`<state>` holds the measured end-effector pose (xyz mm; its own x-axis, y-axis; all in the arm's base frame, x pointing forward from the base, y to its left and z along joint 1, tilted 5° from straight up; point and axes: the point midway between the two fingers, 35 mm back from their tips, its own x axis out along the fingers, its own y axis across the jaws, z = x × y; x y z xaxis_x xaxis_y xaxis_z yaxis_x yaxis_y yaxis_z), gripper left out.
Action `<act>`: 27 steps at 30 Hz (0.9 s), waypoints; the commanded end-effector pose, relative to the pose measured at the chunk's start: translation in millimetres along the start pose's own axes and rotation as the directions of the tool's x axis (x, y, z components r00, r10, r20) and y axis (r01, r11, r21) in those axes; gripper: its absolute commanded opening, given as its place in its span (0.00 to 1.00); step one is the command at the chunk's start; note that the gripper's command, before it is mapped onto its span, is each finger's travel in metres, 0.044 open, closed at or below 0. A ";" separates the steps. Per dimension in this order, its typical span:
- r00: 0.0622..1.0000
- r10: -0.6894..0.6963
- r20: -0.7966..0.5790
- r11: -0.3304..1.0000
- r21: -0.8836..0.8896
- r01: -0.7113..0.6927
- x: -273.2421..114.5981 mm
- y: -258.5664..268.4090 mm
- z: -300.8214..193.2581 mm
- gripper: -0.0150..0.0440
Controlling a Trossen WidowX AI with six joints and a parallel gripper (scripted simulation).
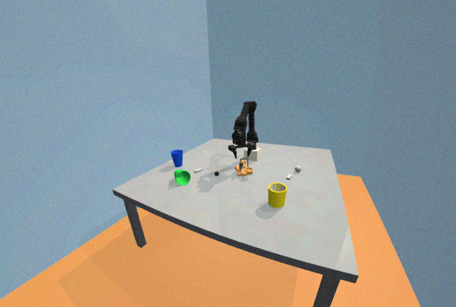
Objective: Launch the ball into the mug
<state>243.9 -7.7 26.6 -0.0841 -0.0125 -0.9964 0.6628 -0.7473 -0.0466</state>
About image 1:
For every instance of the yellow open cylinder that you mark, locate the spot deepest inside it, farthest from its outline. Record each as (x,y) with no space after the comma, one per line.
(276,195)

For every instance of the green cup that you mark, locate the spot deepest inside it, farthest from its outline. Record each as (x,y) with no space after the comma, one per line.
(182,177)

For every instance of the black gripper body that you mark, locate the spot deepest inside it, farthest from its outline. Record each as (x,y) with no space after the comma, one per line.
(241,144)

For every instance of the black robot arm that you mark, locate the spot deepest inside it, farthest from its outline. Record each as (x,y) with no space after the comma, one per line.
(241,123)

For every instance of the blue cup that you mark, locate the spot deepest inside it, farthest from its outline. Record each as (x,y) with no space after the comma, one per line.
(177,157)

